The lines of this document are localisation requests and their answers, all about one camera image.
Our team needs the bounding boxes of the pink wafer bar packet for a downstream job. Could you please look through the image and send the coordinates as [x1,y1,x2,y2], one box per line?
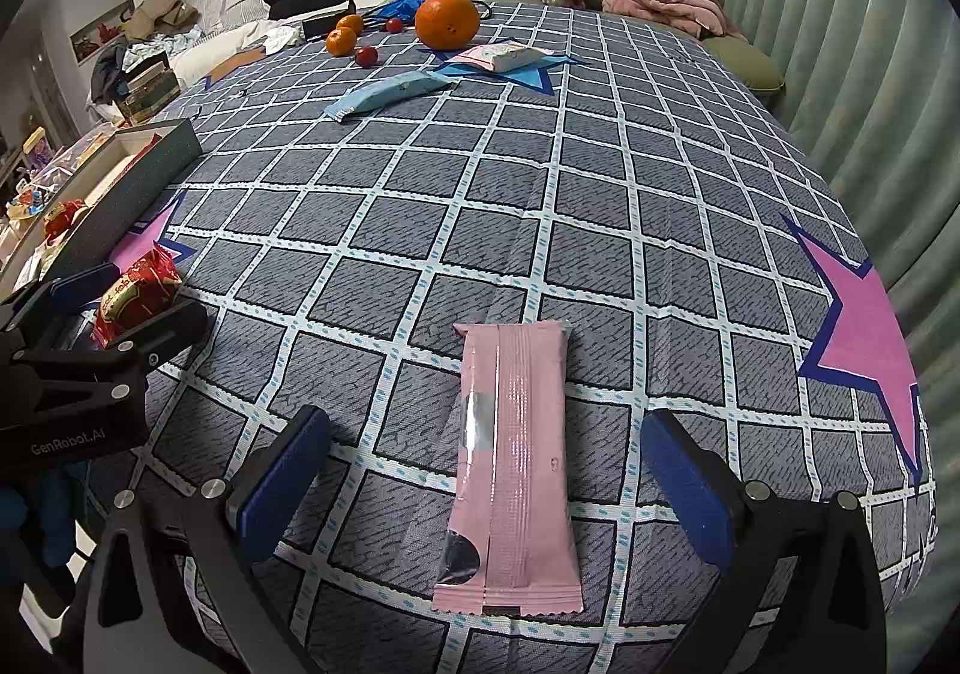
[431,320,584,617]

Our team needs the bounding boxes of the light blue wafer bar packet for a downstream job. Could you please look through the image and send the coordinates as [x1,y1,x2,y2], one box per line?
[324,70,459,122]

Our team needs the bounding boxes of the red festive snack packet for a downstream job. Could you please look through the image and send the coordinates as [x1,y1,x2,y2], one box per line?
[43,198,88,245]

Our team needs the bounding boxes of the pile of bagged snacks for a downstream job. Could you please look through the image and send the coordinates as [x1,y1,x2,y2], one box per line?
[2,124,117,243]

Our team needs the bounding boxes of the pink star cutout near tray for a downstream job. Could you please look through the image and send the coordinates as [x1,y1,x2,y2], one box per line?
[107,190,195,273]

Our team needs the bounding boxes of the green-sided cardboard tray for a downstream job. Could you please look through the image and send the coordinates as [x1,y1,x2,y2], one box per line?
[2,119,202,296]

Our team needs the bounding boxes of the pink star cutout right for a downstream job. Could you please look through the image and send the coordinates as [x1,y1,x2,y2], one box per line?
[782,216,924,486]

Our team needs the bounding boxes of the stacked tin jar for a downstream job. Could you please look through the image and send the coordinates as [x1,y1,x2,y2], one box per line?
[116,52,181,127]

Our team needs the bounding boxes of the brown star cutout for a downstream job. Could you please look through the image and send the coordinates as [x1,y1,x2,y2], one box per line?
[203,47,267,89]

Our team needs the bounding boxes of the white crumpled tissue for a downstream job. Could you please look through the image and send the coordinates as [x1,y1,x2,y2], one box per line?
[260,23,304,55]

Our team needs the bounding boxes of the grey checkered tablecloth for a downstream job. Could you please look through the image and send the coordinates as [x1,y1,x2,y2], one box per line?
[85,5,934,672]

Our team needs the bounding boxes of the small mandarin near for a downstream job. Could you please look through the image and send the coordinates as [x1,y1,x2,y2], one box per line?
[324,28,358,57]

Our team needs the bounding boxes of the small mandarin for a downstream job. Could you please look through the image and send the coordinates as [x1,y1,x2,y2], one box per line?
[324,28,358,57]
[335,13,364,36]

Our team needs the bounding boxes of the black power adapter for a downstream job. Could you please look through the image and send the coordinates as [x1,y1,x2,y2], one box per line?
[301,11,348,41]

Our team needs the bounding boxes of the cherry tomato near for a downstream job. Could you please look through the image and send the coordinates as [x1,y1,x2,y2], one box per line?
[355,47,377,68]

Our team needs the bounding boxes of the cherry tomato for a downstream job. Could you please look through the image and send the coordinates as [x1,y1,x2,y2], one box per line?
[384,18,405,34]
[355,47,377,68]

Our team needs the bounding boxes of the small mandarin far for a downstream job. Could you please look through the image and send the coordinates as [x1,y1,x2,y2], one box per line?
[335,13,364,36]

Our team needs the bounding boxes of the cherry tomato far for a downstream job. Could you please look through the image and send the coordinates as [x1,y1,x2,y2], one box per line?
[384,18,405,34]

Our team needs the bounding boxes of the blue crumpled bag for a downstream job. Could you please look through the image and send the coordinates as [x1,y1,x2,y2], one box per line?
[363,0,425,26]

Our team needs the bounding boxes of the large orange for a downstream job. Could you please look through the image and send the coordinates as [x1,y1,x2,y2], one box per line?
[413,0,480,52]

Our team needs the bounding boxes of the blue star cutout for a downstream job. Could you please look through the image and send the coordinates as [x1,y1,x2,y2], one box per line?
[434,49,578,96]

